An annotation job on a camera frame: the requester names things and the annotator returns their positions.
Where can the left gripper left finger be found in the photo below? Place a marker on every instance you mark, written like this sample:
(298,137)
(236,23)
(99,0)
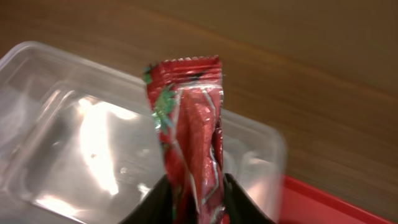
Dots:
(155,208)

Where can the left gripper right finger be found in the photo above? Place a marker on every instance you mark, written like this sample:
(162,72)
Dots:
(239,206)

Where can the red snack wrapper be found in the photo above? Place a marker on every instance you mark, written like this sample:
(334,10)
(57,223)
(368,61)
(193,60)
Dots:
(186,97)

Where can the red serving tray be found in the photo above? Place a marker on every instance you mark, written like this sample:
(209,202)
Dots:
(305,204)

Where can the clear plastic bin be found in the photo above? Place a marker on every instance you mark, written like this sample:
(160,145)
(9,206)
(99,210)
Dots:
(78,142)

